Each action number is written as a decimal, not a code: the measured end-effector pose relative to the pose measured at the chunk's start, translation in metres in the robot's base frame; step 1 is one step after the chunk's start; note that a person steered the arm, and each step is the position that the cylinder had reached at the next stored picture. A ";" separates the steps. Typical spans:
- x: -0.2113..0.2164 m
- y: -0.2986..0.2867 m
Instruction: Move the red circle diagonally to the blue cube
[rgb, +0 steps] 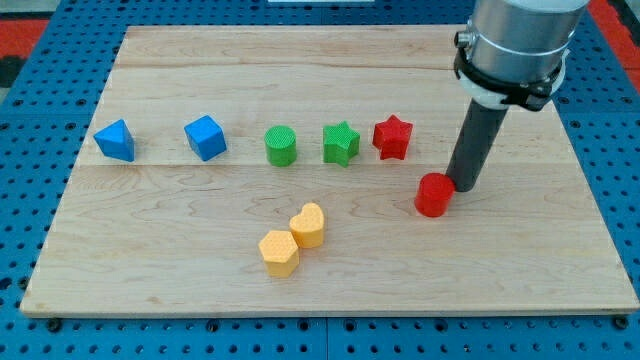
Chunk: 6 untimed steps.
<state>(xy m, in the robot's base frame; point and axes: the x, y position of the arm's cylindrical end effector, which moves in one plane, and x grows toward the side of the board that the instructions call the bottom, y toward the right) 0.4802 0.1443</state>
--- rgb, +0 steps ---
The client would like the red cylinder block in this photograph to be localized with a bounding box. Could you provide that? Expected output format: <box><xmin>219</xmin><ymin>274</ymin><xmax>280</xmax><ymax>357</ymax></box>
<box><xmin>414</xmin><ymin>173</ymin><xmax>455</xmax><ymax>218</ymax></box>

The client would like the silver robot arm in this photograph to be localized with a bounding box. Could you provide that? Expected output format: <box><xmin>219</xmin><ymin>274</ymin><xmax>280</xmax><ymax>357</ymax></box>
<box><xmin>454</xmin><ymin>0</ymin><xmax>588</xmax><ymax>111</ymax></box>

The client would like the blue cube block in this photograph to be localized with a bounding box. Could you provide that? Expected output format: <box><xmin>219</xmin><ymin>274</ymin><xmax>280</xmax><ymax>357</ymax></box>
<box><xmin>184</xmin><ymin>115</ymin><xmax>227</xmax><ymax>161</ymax></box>

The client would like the light wooden board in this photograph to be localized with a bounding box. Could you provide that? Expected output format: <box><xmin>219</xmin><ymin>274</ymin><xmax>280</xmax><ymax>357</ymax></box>
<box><xmin>21</xmin><ymin>25</ymin><xmax>639</xmax><ymax>318</ymax></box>

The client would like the green star block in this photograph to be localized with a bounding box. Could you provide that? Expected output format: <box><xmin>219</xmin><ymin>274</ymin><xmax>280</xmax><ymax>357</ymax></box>
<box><xmin>323</xmin><ymin>121</ymin><xmax>360</xmax><ymax>167</ymax></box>

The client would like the yellow heart block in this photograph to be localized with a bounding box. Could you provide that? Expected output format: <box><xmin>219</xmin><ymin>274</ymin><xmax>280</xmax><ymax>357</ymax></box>
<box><xmin>289</xmin><ymin>202</ymin><xmax>325</xmax><ymax>248</ymax></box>

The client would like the green cylinder block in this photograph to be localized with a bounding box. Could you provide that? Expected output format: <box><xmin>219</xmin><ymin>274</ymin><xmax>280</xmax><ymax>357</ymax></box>
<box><xmin>264</xmin><ymin>125</ymin><xmax>297</xmax><ymax>167</ymax></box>

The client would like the yellow hexagon block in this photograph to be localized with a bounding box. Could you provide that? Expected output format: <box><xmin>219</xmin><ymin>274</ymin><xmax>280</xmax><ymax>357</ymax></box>
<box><xmin>258</xmin><ymin>230</ymin><xmax>300</xmax><ymax>278</ymax></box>

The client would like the red star block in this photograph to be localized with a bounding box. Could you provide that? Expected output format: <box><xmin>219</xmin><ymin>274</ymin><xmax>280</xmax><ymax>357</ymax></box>
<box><xmin>372</xmin><ymin>114</ymin><xmax>413</xmax><ymax>160</ymax></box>

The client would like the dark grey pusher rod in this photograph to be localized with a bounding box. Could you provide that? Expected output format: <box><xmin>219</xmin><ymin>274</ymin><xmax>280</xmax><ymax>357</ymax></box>
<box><xmin>446</xmin><ymin>100</ymin><xmax>507</xmax><ymax>192</ymax></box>

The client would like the blue triangular prism block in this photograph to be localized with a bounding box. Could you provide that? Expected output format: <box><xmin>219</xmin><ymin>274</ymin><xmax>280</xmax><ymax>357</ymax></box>
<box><xmin>93</xmin><ymin>119</ymin><xmax>135</xmax><ymax>162</ymax></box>

